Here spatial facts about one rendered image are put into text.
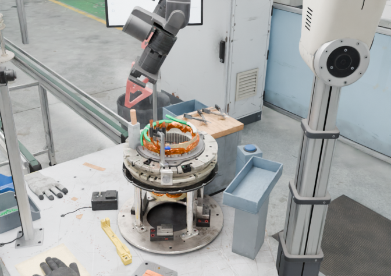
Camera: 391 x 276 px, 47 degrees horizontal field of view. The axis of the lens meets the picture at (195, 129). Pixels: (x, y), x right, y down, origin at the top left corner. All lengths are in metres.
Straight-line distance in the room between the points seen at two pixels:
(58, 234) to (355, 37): 1.16
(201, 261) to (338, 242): 1.53
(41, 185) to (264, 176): 0.91
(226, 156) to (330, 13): 0.74
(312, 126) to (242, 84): 2.43
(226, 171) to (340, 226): 1.39
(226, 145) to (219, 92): 2.17
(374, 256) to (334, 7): 1.90
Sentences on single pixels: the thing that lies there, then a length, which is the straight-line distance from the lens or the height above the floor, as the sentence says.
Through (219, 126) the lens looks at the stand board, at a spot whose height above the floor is 1.06.
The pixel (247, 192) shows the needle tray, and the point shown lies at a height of 1.02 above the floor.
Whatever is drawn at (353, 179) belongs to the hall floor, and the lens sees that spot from 3.59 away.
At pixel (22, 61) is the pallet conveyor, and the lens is 3.58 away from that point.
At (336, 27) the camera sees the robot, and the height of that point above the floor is 1.53.
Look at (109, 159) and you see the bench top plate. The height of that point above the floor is 0.78.
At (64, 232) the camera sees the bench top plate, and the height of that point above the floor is 0.78.
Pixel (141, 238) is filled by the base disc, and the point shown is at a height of 0.80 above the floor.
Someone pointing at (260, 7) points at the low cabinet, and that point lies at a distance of 3.85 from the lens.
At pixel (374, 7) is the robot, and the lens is 1.32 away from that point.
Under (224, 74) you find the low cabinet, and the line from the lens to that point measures 3.78.
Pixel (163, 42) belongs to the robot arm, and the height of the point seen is 1.53.
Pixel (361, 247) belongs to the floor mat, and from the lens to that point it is 2.94.
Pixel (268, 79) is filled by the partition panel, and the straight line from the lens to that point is 4.27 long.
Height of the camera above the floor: 1.83
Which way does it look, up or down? 27 degrees down
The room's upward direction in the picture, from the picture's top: 1 degrees clockwise
